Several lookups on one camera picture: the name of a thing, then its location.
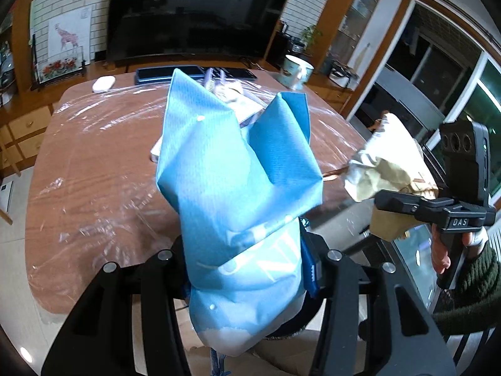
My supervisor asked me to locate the purple hair roller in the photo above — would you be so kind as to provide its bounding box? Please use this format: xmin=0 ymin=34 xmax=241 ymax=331
xmin=203 ymin=68 xmax=229 ymax=100

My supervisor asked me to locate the beige paper wrapper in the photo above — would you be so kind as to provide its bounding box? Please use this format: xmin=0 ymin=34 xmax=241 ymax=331
xmin=343 ymin=111 xmax=439 ymax=243

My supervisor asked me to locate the red flower glass frame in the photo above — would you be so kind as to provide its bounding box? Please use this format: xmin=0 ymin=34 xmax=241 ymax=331
xmin=31 ymin=33 xmax=86 ymax=86

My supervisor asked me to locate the teal patterned ceramic mug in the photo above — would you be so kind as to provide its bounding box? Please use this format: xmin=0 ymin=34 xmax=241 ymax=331
xmin=277 ymin=55 xmax=314 ymax=90

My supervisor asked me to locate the white oval mouse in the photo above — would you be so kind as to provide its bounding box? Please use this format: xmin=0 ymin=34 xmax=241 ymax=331
xmin=92 ymin=76 xmax=116 ymax=93

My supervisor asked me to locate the giraffe picture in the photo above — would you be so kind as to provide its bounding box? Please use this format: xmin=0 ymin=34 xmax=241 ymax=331
xmin=48 ymin=6 xmax=93 ymax=64

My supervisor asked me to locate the person's right hand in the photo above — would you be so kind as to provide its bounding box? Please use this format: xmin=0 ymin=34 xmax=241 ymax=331
xmin=430 ymin=226 xmax=490 ymax=276

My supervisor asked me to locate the blue white medicine box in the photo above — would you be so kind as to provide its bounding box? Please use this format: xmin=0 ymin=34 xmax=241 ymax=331
xmin=203 ymin=80 xmax=267 ymax=127

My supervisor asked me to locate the black smartphone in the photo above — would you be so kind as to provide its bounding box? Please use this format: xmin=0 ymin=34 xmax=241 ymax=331
xmin=220 ymin=67 xmax=257 ymax=81

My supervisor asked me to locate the green potted plant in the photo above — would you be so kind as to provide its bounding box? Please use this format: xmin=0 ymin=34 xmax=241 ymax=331
xmin=301 ymin=25 xmax=323 ymax=54

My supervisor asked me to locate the dark green sleeve forearm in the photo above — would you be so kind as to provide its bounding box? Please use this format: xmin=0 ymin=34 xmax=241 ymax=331
xmin=433 ymin=243 xmax=500 ymax=335

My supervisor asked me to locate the dark blue tablet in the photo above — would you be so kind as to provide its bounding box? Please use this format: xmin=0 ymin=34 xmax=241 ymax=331
xmin=134 ymin=65 xmax=205 ymax=85

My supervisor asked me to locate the black flat screen television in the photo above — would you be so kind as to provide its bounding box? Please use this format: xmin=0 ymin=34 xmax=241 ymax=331
xmin=106 ymin=0 xmax=287 ymax=61

